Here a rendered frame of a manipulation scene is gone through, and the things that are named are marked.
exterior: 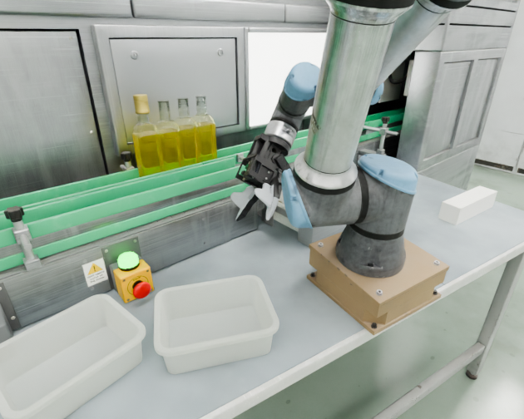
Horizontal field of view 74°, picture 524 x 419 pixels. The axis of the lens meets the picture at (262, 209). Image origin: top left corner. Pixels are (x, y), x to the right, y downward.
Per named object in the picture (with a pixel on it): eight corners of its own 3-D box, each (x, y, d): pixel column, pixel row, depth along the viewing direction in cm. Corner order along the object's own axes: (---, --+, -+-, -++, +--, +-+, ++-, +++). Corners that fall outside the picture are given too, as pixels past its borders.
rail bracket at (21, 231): (43, 261, 72) (23, 203, 66) (51, 278, 67) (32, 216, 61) (21, 268, 70) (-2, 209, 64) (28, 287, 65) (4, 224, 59)
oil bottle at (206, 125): (210, 178, 113) (205, 110, 103) (219, 183, 109) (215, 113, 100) (195, 182, 110) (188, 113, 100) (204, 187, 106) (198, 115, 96)
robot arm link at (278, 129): (285, 140, 91) (304, 133, 83) (279, 155, 89) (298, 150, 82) (262, 125, 87) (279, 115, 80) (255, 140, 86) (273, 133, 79)
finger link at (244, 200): (219, 206, 87) (240, 178, 84) (239, 216, 90) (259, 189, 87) (220, 213, 85) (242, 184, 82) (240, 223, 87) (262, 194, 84)
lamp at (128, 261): (135, 257, 82) (132, 246, 81) (142, 266, 79) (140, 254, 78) (116, 264, 80) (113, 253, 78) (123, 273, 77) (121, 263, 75)
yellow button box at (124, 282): (142, 278, 87) (137, 253, 84) (155, 293, 82) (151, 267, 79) (114, 290, 83) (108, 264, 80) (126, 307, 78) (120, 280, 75)
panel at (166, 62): (318, 115, 155) (324, 28, 140) (323, 115, 153) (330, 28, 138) (115, 155, 103) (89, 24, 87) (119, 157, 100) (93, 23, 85)
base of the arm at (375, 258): (418, 264, 77) (431, 227, 72) (368, 287, 71) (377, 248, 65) (369, 229, 88) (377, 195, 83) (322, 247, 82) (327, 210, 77)
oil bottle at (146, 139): (160, 192, 103) (150, 119, 93) (169, 198, 99) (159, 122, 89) (141, 197, 100) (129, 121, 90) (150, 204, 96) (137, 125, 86)
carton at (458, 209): (492, 206, 124) (497, 191, 121) (456, 225, 111) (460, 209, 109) (475, 200, 128) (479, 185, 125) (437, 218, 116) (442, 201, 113)
